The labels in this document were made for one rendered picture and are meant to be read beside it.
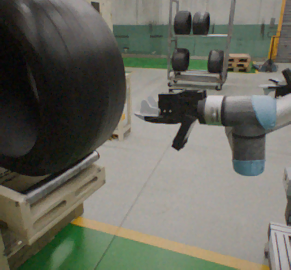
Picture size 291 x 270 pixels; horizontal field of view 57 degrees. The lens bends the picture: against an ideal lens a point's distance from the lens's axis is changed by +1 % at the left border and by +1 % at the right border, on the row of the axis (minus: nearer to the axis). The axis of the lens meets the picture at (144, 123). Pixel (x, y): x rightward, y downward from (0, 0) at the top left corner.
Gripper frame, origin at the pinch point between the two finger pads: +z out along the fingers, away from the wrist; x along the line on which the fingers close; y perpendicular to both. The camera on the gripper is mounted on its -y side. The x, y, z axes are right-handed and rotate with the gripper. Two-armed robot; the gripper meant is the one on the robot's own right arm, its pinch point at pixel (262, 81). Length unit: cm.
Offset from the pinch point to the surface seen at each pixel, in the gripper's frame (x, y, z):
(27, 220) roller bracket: -138, -1, 3
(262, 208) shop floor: 20, 110, -1
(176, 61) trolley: 318, 89, 321
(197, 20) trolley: 348, 7, 286
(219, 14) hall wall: 866, 47, 536
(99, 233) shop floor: -87, 95, 68
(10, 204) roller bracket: -139, -5, 7
